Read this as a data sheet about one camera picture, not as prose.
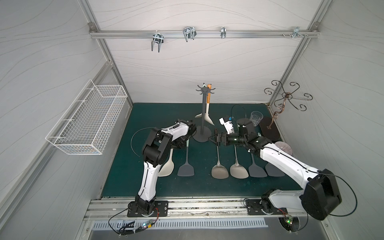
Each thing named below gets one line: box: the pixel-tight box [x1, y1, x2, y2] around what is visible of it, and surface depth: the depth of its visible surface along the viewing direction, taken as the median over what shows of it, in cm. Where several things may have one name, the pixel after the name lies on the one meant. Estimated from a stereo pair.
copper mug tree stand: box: [263, 80, 313, 130], surface depth 85 cm
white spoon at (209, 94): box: [205, 84, 215, 126], surface depth 84 cm
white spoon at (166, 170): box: [158, 148, 175, 177], surface depth 88 cm
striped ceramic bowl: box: [274, 141, 293, 156], surface depth 95 cm
